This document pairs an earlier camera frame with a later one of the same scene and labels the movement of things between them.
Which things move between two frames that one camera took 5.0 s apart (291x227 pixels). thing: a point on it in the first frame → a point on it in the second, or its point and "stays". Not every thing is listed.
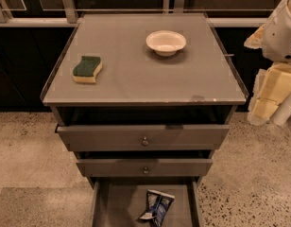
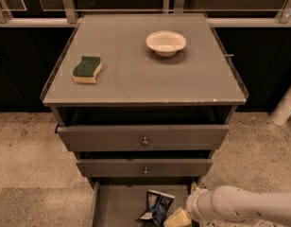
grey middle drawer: x=145 y=167 stays
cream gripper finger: x=255 y=41 → x=195 y=187
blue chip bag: x=158 y=203 stays
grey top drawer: x=143 y=136 stays
